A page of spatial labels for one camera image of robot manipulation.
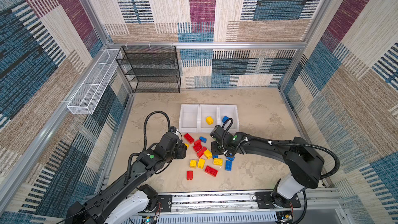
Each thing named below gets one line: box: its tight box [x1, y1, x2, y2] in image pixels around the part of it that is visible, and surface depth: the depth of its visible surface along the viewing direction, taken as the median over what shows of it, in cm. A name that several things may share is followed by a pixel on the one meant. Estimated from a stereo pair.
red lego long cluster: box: [196, 146, 208, 159], surface depth 89 cm
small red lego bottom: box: [186, 170, 194, 181], surface depth 83 cm
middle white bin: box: [197, 104, 221, 134], surface depth 102 cm
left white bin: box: [178, 104, 200, 133], surface depth 101 cm
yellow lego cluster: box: [203, 148, 213, 160], surface depth 88 cm
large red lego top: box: [183, 132, 195, 145], surface depth 96 cm
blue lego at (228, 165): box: [224, 160, 233, 172], surface depth 85 cm
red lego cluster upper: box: [192, 139, 203, 152], surface depth 92 cm
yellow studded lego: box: [212, 158, 224, 166], surface depth 87 cm
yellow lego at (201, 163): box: [197, 158, 206, 170], surface depth 85 cm
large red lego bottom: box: [204, 165, 219, 178], surface depth 84 cm
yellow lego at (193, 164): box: [189, 159, 197, 169], surface depth 84 cm
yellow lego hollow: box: [205, 116, 215, 125], surface depth 103 cm
